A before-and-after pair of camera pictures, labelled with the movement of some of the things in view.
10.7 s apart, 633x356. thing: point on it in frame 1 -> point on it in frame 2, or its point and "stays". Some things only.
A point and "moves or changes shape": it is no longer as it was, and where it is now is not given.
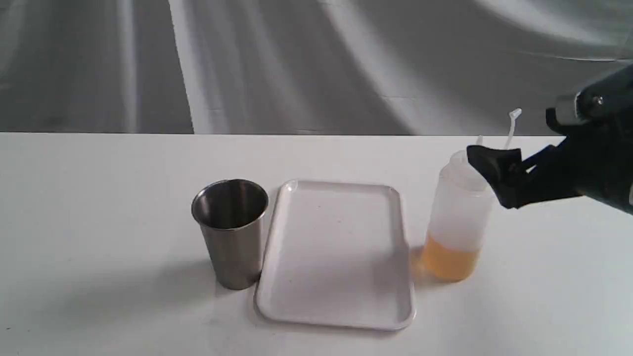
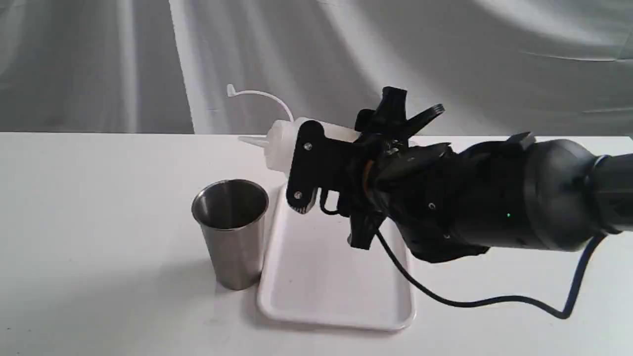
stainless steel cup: x=231 y=212 stays
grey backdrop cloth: x=301 y=67 stays
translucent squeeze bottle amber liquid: x=460 y=218 moves or changes shape
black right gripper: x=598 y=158 -> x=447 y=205
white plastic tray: x=336 y=253 stays
